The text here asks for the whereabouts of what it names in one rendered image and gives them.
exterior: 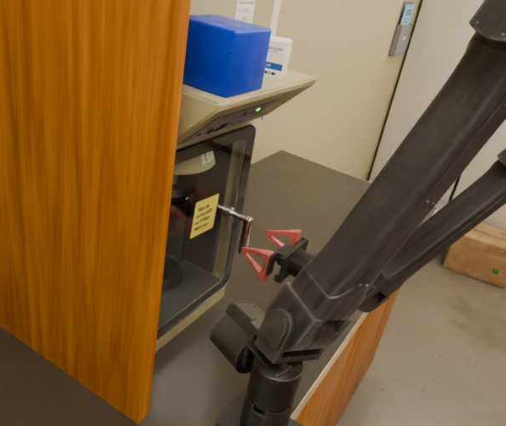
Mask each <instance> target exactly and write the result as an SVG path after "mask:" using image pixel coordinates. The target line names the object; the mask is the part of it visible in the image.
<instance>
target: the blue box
mask: <svg viewBox="0 0 506 426"><path fill-rule="evenodd" d="M270 36H271V29H270V28H266V27H263V26H259V25H254V24H250V23H247V22H243V21H241V20H237V19H231V18H227V17H224V16H221V15H218V14H214V15H189V22H188V38H187V47H186V56H185V63H184V72H183V81H182V83H183V84H185V85H189V86H192V87H194V88H197V89H200V90H203V91H206V92H209V93H211V94H214V95H217V96H221V97H224V98H228V97H232V96H237V95H241V94H244V93H248V92H251V91H255V90H260V89H261V88H262V83H263V78H264V70H265V64H266V59H267V55H268V50H269V41H270Z"/></svg>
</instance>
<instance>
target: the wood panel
mask: <svg viewBox="0 0 506 426"><path fill-rule="evenodd" d="M190 5H191V0H0V326H1V327H2V328H4V329H5V330H6V331H7V332H9V333H10V334H12V335H13V336H15V337H16V338H18V339H19V340H20V341H22V342H23V343H24V344H26V345H27V346H28V347H30V348H32V349H33V350H34V351H36V352H38V353H39V354H40V355H41V356H42V357H44V358H45V359H47V360H48V361H50V362H51V363H53V364H54V365H56V366H57V367H59V368H60V369H61V370H62V371H64V372H65V373H66V374H68V375H70V376H71V377H72V378H74V379H75V380H77V381H78V382H79V383H80V384H82V385H84V386H85V387H86V388H88V389H89V390H91V391H92V392H94V393H95V394H96V395H98V396H99V397H100V398H102V399H103V400H105V401H106V402H108V403H109V404H111V405H112V406H113V407H115V408H116V409H117V410H118V411H120V412H122V413H123V414H124V415H126V416H127V417H129V418H131V419H132V420H133V421H134V422H135V423H139V422H140V421H141V420H142V419H144V418H145V417H146V416H147V415H148V414H149V413H150V398H151V389H152V380H153V372H154V363H155V347H156V339H157V331H158V322H159V313H160V305H161V288H162V281H163V272H164V264H165V255H166V239H167V231H168V222H169V214H170V205H171V189H172V180H173V173H174V164H175V155H176V147H177V130H178V122H179V114H180V106H181V97H182V81H183V72H184V63H185V56H186V47H187V38H188V22H189V14H190Z"/></svg>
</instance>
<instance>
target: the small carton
mask: <svg viewBox="0 0 506 426"><path fill-rule="evenodd" d="M292 42H293V40H291V39H286V38H283V37H279V36H274V35H271V36H270V41H269V50H268V55H267V59H266V64H265V70H264V76H268V77H271V78H276V79H282V78H283V77H284V76H285V75H286V72H287V68H288V63H289V58H290V54H291V46H292Z"/></svg>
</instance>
